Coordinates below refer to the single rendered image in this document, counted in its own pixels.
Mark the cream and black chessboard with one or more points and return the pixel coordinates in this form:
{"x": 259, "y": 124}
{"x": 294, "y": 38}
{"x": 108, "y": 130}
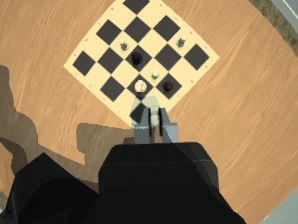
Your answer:
{"x": 151, "y": 28}

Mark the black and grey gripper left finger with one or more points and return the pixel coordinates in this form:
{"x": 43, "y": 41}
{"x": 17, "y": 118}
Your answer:
{"x": 141, "y": 131}

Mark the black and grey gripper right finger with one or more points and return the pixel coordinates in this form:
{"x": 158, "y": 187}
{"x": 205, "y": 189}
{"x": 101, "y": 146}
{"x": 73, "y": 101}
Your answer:
{"x": 168, "y": 130}

